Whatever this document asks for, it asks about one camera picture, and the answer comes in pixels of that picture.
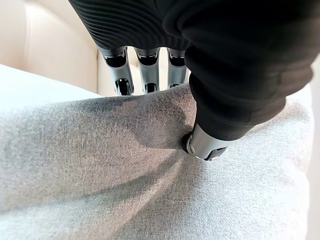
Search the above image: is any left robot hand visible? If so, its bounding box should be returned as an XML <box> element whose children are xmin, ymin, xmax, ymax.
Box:
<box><xmin>68</xmin><ymin>0</ymin><xmax>320</xmax><ymax>161</ymax></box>

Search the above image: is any light grey woven cushion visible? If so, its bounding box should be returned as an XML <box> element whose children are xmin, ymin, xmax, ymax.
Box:
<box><xmin>0</xmin><ymin>63</ymin><xmax>315</xmax><ymax>240</ymax></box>

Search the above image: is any cream leather sofa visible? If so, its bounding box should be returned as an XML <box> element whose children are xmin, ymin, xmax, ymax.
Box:
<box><xmin>0</xmin><ymin>0</ymin><xmax>320</xmax><ymax>240</ymax></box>

